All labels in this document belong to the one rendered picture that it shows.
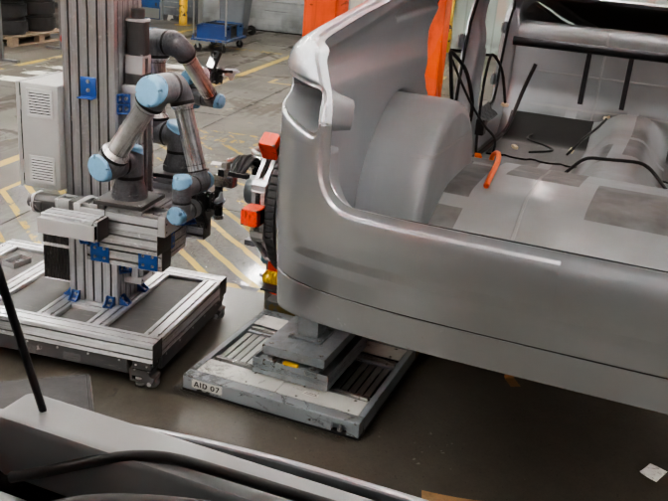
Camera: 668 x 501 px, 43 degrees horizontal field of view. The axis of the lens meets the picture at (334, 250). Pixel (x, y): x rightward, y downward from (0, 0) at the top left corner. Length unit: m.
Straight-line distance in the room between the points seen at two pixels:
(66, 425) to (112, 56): 2.81
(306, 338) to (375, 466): 0.71
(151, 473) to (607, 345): 1.58
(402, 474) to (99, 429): 2.41
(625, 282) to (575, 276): 0.12
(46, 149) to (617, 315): 2.61
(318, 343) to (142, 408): 0.80
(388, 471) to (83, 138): 1.93
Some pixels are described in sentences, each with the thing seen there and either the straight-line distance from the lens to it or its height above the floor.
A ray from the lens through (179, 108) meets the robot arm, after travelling 3.41.
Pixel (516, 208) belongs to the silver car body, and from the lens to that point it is 3.28.
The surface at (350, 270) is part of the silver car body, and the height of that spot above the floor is 1.02.
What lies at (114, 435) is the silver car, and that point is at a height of 1.36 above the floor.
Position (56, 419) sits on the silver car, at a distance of 1.09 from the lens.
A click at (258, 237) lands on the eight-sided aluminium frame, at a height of 0.74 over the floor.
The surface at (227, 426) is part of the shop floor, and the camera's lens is 3.59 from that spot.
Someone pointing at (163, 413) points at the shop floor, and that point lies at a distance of 3.68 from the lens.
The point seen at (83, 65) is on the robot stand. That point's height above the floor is 1.33.
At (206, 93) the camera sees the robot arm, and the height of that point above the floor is 1.16.
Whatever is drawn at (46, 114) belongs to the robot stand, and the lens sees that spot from 3.92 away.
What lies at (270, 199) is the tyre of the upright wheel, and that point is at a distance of 3.36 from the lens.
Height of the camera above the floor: 1.93
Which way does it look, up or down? 21 degrees down
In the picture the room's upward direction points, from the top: 5 degrees clockwise
